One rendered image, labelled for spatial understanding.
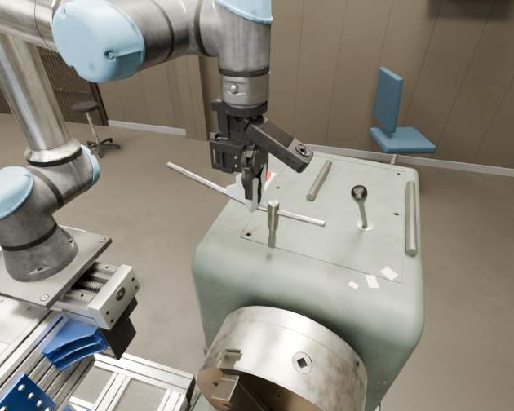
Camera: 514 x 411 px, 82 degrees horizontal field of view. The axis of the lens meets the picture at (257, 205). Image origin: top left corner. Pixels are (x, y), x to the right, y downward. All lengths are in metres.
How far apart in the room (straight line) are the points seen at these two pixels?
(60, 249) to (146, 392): 1.00
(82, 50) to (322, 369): 0.54
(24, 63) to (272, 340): 0.69
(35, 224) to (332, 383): 0.67
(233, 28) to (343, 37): 3.05
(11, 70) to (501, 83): 3.66
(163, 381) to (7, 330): 0.90
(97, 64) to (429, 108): 3.51
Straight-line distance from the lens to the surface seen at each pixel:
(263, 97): 0.46
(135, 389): 1.72
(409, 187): 0.90
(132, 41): 0.38
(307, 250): 0.66
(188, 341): 2.00
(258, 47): 0.44
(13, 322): 0.96
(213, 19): 0.45
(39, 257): 0.85
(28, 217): 0.80
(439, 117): 3.76
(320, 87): 3.57
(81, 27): 0.37
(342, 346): 0.60
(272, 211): 0.56
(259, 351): 0.55
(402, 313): 0.62
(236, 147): 0.49
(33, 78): 0.78
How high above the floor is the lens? 1.72
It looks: 38 degrees down
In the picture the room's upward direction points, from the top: straight up
